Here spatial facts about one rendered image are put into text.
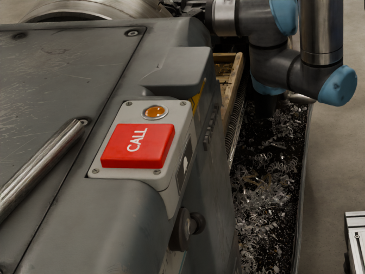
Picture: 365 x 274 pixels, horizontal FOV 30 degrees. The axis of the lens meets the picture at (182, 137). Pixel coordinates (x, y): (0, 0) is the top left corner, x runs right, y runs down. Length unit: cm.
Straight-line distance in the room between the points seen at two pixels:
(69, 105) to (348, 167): 199
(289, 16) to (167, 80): 53
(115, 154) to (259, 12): 68
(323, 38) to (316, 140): 163
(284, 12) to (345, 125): 166
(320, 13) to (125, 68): 46
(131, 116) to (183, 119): 6
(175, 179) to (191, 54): 21
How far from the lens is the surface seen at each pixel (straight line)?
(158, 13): 111
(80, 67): 83
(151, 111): 71
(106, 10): 105
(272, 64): 130
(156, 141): 65
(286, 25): 127
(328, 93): 123
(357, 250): 200
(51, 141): 67
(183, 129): 68
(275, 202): 162
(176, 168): 66
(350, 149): 276
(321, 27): 119
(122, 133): 67
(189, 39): 87
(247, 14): 127
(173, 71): 78
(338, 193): 254
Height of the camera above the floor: 163
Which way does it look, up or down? 34 degrees down
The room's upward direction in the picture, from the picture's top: 10 degrees counter-clockwise
